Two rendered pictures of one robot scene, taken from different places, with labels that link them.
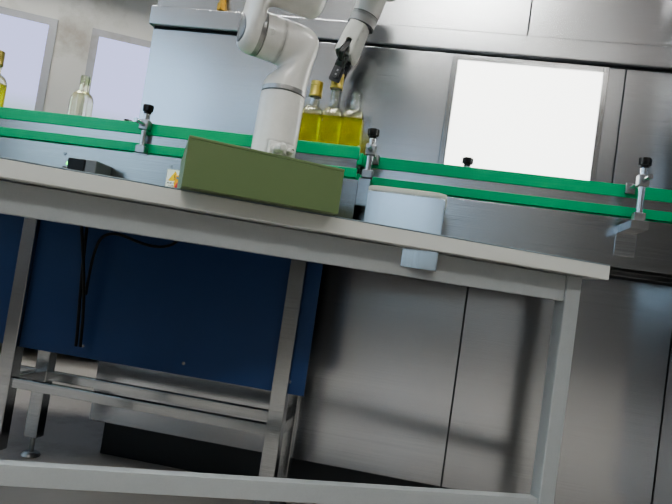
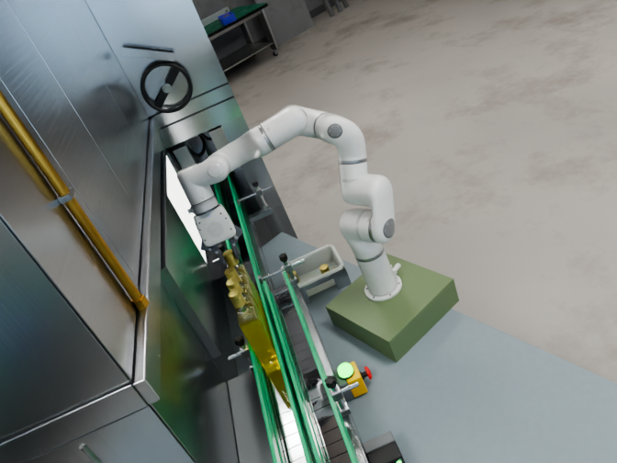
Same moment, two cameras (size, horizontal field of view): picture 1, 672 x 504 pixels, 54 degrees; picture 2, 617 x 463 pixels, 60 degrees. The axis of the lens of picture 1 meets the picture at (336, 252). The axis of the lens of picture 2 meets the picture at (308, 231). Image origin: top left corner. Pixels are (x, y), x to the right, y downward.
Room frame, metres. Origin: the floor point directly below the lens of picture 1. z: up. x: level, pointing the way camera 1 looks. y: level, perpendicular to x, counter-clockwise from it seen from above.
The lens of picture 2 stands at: (1.82, 1.48, 1.99)
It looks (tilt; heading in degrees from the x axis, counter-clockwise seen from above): 31 degrees down; 259
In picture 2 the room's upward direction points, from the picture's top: 23 degrees counter-clockwise
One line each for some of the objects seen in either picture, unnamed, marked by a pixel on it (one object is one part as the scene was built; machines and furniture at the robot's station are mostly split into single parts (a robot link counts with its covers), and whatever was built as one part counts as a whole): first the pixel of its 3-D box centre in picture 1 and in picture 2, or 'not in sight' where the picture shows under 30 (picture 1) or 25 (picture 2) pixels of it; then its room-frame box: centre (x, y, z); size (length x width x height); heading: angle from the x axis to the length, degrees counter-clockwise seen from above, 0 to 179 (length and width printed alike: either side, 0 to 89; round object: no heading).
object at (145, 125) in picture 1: (140, 127); (346, 392); (1.70, 0.55, 0.94); 0.07 x 0.04 x 0.13; 171
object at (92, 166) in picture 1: (87, 177); (386, 459); (1.70, 0.66, 0.79); 0.08 x 0.08 x 0.08; 81
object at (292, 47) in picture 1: (285, 58); (364, 232); (1.40, 0.17, 1.08); 0.13 x 0.10 x 0.16; 117
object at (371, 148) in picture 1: (371, 155); (282, 271); (1.65, -0.05, 0.95); 0.17 x 0.03 x 0.12; 171
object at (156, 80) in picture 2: not in sight; (166, 86); (1.67, -0.88, 1.49); 0.21 x 0.05 x 0.21; 171
